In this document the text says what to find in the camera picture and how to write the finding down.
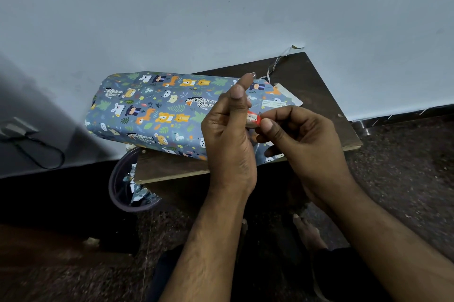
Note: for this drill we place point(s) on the person's right hand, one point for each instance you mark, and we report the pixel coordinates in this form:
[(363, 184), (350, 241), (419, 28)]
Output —
[(308, 149)]

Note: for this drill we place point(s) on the person's left hand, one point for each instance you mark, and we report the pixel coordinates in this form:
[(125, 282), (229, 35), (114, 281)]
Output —
[(227, 149)]

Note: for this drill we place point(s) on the person's left thumb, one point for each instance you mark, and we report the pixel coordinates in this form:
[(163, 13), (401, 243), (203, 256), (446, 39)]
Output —
[(237, 101)]

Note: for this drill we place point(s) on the person's right thumb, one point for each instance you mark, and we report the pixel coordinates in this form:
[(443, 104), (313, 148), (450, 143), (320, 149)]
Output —
[(269, 129)]

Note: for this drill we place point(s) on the small red tape roll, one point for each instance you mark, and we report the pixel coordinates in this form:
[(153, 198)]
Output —
[(254, 119)]

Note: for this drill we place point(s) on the person's right forearm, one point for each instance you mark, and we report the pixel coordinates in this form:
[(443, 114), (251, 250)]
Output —
[(386, 241)]

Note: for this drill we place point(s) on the person's left forearm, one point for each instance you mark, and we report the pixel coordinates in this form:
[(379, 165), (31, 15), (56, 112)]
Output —
[(209, 248)]

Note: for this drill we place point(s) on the animal print wrapped gift box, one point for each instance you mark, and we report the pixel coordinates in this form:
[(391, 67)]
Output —
[(152, 110)]

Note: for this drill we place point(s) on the person's right foot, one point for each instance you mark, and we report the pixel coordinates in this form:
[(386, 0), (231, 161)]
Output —
[(309, 232)]

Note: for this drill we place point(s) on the wrapping paper scraps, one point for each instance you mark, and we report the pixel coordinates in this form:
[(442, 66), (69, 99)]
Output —
[(142, 195)]

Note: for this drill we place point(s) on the purple waste bin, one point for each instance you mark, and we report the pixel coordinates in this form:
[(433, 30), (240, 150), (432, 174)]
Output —
[(119, 184)]

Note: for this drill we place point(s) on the person's left leg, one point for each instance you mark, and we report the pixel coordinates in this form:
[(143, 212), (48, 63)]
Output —
[(166, 273)]

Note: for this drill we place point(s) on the white power adapter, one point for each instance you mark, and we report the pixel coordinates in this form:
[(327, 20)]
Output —
[(17, 128)]

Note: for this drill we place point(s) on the brown wooden board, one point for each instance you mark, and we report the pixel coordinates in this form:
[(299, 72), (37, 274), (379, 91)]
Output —
[(53, 245)]

